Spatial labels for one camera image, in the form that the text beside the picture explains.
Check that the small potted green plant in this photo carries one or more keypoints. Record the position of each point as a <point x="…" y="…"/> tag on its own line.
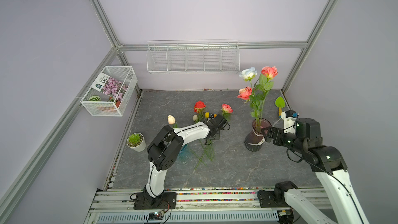
<point x="136" y="142"/>

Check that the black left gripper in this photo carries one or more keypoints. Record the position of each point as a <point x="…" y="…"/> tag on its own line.
<point x="217" y="135"/>

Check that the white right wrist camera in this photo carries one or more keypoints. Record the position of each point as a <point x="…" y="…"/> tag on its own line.
<point x="289" y="118"/>

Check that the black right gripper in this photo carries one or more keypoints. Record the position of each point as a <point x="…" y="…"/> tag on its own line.
<point x="280" y="133"/>

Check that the flower seed packet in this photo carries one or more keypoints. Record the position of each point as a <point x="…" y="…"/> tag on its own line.
<point x="110" y="86"/>

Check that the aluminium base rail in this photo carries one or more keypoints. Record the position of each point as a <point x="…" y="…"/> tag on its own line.
<point x="192" y="205"/>

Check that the small pink rose flower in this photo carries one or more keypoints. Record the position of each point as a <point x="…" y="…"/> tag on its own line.
<point x="245" y="94"/>

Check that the dark red glass vase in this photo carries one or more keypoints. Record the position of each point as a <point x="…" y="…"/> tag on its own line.
<point x="255" y="139"/>

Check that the white rose flower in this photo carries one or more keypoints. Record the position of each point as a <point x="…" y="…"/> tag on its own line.
<point x="248" y="75"/>

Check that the white wire side basket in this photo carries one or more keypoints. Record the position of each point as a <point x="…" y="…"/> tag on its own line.
<point x="99" y="105"/>

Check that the pale pink tulip flower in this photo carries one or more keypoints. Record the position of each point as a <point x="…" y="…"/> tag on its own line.
<point x="172" y="121"/>

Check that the red rose flower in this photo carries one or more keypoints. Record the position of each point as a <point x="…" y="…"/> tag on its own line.
<point x="199" y="110"/>

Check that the white wire wall shelf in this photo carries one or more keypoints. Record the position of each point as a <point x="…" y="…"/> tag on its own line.
<point x="202" y="57"/>

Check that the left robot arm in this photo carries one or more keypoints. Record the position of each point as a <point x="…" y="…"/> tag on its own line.
<point x="162" y="154"/>

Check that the green leaf garden trowel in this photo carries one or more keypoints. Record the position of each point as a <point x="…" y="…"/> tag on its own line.
<point x="280" y="104"/>

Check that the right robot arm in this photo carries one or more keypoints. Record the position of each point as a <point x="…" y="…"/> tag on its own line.
<point x="303" y="138"/>

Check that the pink rose double bloom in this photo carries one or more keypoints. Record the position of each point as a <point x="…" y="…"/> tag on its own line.
<point x="260" y="92"/>

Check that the blue glass vase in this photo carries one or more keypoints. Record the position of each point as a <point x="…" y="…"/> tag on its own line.
<point x="184" y="154"/>

